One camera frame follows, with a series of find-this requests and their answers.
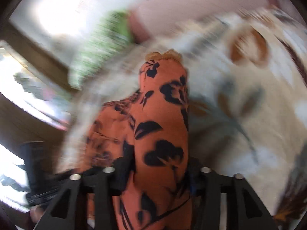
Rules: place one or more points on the green white patterned pillow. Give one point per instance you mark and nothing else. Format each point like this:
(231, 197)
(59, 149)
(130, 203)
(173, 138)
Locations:
(111, 36)

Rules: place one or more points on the pink bolster pillow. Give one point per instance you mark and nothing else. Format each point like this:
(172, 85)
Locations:
(153, 17)

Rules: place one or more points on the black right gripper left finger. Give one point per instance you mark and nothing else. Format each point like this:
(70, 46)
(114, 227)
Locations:
(68, 210)

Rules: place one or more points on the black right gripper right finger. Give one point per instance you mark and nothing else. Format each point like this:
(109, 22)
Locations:
(244, 208)

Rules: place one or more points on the orange black floral garment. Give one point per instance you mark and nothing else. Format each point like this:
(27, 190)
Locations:
(149, 131)

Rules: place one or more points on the wooden glass door cabinet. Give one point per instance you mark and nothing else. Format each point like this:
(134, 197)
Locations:
(35, 99)

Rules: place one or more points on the beige leaf pattern blanket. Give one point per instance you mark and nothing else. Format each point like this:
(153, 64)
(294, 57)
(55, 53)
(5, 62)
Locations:
(246, 83)

